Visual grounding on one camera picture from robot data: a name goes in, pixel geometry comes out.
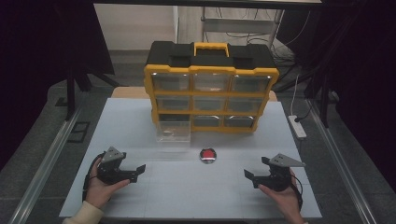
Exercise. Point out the person's left hand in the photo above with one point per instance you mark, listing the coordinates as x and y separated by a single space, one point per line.
99 193

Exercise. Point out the group of clear organizer drawers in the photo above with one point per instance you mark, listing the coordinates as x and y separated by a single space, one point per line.
209 102

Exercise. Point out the aluminium rail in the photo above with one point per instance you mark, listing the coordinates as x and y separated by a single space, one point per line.
43 168
339 161

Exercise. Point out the black floor socket plate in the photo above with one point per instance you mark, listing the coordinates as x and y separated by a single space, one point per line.
79 132

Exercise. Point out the grey metal shelf rack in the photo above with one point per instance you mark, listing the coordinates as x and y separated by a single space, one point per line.
239 25

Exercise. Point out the person's right hand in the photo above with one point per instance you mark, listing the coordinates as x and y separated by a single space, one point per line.
285 200

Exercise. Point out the white power strip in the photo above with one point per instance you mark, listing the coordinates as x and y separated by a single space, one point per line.
297 126

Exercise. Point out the dark curtain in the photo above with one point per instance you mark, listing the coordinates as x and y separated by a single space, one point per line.
361 77
37 62

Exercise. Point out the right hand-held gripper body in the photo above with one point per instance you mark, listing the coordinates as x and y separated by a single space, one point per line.
278 177

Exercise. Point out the black stand legs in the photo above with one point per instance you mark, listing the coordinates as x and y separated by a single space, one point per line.
71 93

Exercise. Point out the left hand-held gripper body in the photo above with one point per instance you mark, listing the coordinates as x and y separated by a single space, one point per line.
109 172

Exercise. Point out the red black round object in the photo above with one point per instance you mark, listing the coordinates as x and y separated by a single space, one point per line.
208 155

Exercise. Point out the clear plastic drawer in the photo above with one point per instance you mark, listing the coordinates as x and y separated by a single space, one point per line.
173 133

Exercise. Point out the yellow black drawer organizer cabinet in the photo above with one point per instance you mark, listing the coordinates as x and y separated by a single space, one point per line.
211 93

